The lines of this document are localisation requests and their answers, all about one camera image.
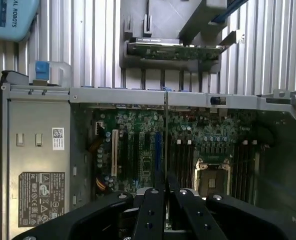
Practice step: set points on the CPU socket with metal frame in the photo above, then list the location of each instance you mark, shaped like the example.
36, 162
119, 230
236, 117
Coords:
211, 175

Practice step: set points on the white expansion slot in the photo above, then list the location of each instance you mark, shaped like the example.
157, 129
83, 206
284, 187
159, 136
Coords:
114, 152

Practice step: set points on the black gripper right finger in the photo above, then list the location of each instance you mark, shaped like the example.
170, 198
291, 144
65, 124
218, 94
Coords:
197, 217

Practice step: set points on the grey power supply unit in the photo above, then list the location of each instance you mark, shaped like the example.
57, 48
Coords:
37, 120

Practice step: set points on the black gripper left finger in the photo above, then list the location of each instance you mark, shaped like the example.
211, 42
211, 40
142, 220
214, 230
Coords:
147, 215

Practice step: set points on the black expansion slot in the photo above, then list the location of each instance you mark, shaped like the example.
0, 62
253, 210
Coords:
125, 152
136, 152

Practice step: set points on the graphics card green board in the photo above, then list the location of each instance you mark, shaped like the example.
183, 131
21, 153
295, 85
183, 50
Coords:
177, 51

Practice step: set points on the grey parts rack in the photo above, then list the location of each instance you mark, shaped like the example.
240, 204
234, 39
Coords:
167, 20

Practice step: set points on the grey metal PC case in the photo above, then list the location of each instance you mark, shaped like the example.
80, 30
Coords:
112, 96

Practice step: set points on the blue expansion slot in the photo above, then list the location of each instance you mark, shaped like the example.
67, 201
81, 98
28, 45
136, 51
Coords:
158, 150

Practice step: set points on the green motherboard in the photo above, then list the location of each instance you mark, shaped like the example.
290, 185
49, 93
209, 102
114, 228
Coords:
137, 120

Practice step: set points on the light blue Universal Robots unit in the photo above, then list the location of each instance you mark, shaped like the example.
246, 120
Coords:
10, 20

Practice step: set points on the clear clamp with blue block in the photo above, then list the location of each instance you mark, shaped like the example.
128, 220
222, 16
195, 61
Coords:
41, 70

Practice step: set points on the blue strip bar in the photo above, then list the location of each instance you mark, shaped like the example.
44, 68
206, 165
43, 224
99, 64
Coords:
224, 11

